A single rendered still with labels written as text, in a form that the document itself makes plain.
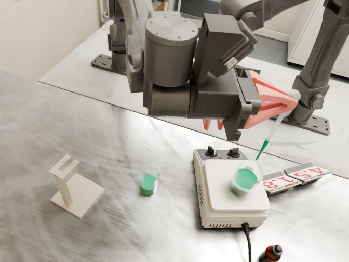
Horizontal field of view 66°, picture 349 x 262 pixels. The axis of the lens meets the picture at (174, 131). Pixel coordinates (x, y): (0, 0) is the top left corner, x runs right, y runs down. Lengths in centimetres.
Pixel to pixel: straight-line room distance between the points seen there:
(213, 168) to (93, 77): 53
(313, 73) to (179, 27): 53
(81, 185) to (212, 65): 43
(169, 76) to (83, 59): 74
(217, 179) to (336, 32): 42
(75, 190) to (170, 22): 44
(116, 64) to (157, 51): 64
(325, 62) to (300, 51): 225
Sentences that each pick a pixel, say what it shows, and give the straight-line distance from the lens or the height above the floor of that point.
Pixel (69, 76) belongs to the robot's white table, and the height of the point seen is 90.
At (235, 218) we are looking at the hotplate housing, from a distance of 57.
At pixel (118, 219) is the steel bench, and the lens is 60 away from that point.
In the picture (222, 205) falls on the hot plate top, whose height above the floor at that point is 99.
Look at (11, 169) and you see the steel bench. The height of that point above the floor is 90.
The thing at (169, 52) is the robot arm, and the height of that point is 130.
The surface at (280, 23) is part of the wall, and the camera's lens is 352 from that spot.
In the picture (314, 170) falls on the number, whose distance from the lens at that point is 78.
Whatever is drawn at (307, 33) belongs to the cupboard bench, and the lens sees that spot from 294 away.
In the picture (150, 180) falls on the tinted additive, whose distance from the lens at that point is 62.
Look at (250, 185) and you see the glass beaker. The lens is 51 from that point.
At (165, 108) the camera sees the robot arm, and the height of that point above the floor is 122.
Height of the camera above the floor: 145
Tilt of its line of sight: 47 degrees down
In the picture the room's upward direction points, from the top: 10 degrees clockwise
